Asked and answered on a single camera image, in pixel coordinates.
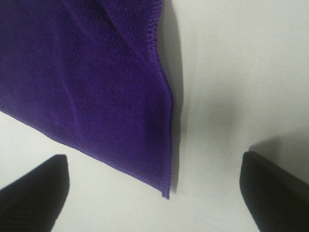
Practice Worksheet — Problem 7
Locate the purple towel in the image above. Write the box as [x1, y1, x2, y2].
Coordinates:
[0, 0, 173, 198]

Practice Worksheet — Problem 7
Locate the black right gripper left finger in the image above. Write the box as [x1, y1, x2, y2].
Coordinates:
[0, 155, 70, 232]

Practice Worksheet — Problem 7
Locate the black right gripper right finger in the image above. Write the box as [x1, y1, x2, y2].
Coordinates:
[239, 151, 309, 232]

